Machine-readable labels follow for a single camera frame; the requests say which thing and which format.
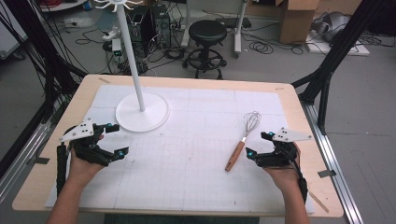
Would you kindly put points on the white power strip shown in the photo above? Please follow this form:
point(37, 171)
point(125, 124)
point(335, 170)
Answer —
point(111, 34)

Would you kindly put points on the white grid mat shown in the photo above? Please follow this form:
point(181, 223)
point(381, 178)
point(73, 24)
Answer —
point(193, 161)

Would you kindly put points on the person's right hand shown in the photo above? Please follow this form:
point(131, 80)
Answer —
point(285, 176)

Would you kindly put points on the black tape piece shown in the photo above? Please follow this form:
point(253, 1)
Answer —
point(41, 160)
point(327, 173)

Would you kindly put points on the person's left hand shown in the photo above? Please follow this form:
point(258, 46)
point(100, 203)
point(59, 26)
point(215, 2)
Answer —
point(81, 170)

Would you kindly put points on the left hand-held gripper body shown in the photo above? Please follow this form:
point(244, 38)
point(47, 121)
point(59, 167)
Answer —
point(81, 130)

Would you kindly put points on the white floor board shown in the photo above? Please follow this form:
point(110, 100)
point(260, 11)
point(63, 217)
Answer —
point(342, 48)

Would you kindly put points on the grey rounded device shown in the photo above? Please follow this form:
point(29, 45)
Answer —
point(331, 25)

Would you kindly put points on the aluminium rail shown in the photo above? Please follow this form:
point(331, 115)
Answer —
point(21, 158)
point(333, 161)

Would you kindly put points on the flat black device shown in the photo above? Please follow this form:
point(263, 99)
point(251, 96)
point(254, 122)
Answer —
point(233, 22)

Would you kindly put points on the black metal frame stand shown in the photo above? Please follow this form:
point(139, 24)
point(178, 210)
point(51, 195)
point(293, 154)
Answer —
point(336, 53)
point(46, 62)

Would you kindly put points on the white round table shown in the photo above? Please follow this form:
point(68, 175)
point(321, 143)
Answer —
point(62, 4)

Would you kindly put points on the black round stool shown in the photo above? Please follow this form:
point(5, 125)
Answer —
point(208, 32)

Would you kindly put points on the white stand leg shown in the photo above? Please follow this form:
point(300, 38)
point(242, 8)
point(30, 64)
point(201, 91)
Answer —
point(186, 25)
point(239, 28)

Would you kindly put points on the white hook rack stand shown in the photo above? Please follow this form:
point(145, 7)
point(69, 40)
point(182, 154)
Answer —
point(141, 112)

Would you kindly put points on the beige tape piece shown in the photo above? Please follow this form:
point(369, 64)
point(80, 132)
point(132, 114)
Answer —
point(104, 80)

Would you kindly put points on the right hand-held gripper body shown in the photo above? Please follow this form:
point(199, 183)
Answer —
point(281, 157)

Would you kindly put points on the brown cardboard box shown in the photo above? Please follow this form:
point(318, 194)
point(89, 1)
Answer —
point(294, 21)

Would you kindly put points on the black computer tower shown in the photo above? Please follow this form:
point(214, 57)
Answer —
point(160, 28)

